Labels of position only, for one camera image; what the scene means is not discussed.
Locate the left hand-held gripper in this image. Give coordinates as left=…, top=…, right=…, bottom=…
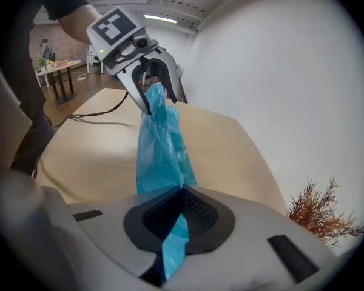
left=86, top=7, right=180, bottom=115

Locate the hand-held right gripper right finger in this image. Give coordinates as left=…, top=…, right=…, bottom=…
left=166, top=185, right=336, bottom=291

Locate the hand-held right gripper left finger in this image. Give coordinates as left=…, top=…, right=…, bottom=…
left=67, top=185, right=182, bottom=278

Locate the teal plastic bag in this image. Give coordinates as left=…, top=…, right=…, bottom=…
left=135, top=82, right=198, bottom=281

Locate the person's left forearm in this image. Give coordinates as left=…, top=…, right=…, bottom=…
left=58, top=3, right=103, bottom=45

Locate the white chair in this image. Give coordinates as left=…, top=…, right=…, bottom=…
left=87, top=45, right=106, bottom=74

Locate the ceiling tube light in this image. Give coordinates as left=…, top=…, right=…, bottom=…
left=144, top=14, right=177, bottom=24

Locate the brown dried plant white vase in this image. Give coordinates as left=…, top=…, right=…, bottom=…
left=286, top=176, right=364, bottom=250

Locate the long table with black legs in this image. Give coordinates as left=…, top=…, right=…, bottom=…
left=35, top=59, right=82, bottom=101

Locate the person's black shirt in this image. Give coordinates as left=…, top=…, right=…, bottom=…
left=0, top=0, right=90, bottom=175

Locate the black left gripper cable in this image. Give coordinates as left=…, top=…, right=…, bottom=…
left=53, top=91, right=129, bottom=130

